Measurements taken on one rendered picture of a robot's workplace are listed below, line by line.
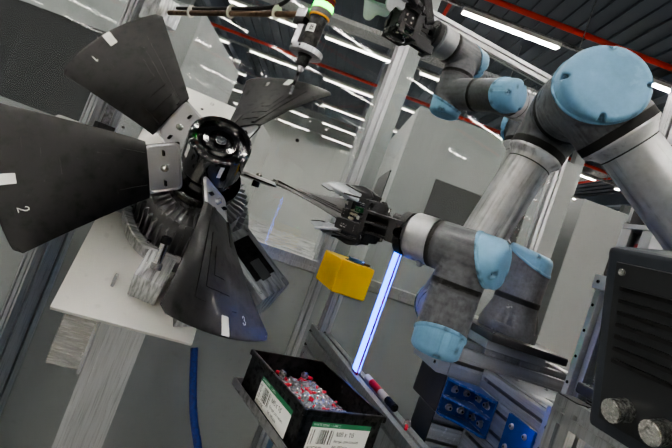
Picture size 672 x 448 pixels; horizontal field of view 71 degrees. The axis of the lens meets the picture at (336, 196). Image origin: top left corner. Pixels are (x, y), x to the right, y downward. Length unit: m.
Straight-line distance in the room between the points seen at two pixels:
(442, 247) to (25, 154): 0.64
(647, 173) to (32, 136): 0.90
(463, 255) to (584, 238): 3.88
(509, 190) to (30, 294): 1.30
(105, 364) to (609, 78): 1.03
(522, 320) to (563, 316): 3.23
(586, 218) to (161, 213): 3.98
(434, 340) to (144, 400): 1.29
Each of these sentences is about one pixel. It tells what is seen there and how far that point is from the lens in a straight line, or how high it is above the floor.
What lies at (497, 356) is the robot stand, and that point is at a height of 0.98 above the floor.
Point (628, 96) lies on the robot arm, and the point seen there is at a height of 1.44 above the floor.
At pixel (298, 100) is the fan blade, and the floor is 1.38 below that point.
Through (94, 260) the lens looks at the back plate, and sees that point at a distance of 1.05.
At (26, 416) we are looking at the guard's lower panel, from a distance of 1.89.
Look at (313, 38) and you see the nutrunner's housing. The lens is 1.01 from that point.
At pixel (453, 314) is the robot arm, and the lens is 0.70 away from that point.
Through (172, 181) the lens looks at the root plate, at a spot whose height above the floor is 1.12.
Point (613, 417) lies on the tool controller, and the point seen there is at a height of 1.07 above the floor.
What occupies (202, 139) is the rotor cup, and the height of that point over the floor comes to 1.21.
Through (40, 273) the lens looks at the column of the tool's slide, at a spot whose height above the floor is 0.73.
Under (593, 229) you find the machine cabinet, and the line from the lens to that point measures 4.60.
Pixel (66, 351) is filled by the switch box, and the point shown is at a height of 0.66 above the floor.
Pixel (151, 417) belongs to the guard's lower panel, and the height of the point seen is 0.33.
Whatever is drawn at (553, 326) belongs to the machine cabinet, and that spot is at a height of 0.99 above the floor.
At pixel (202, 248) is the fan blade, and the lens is 0.79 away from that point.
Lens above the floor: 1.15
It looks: 3 degrees up
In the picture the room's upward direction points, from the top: 20 degrees clockwise
